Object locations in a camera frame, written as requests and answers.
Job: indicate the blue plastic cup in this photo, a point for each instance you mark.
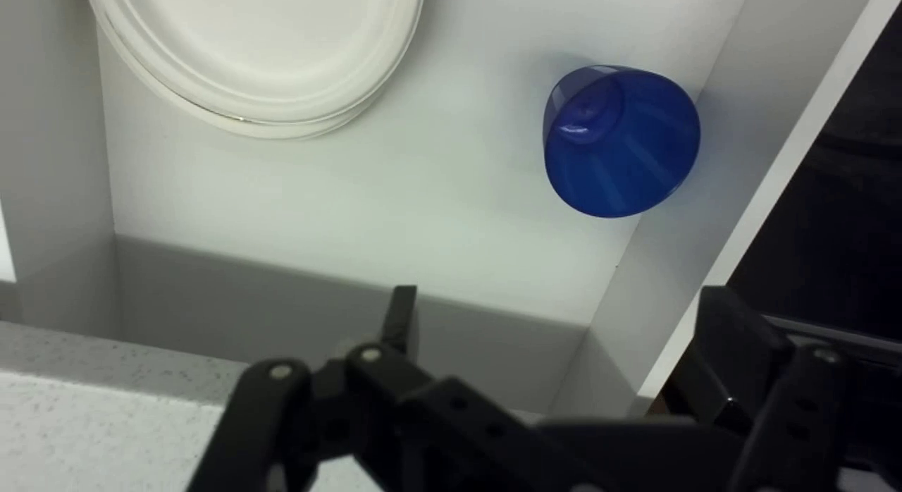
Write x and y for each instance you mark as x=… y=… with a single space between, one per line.
x=627 y=154

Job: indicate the black appliance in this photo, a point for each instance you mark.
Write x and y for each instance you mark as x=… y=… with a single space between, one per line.
x=838 y=217

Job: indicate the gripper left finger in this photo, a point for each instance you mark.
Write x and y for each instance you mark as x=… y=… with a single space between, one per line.
x=430 y=421

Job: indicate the stack of white plates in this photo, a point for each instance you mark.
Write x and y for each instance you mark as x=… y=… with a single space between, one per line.
x=268 y=48

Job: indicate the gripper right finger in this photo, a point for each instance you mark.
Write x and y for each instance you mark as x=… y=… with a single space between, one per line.
x=733 y=351

